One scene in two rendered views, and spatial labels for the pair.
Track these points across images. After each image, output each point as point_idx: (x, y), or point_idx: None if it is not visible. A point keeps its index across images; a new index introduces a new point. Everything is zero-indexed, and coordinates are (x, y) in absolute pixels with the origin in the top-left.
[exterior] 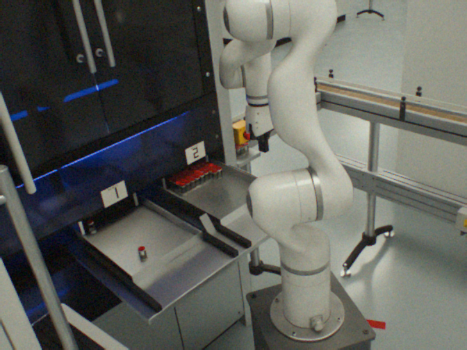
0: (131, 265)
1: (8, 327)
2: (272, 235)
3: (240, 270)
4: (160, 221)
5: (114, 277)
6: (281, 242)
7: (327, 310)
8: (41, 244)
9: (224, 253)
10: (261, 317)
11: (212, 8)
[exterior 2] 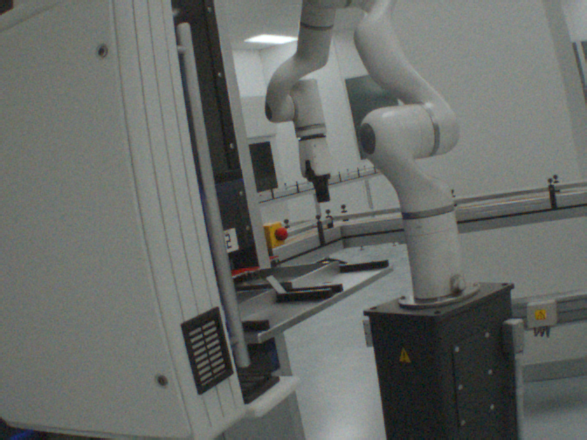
0: None
1: (188, 171)
2: (400, 158)
3: (295, 433)
4: None
5: None
6: (409, 168)
7: (463, 273)
8: None
9: (314, 299)
10: (393, 311)
11: (231, 77)
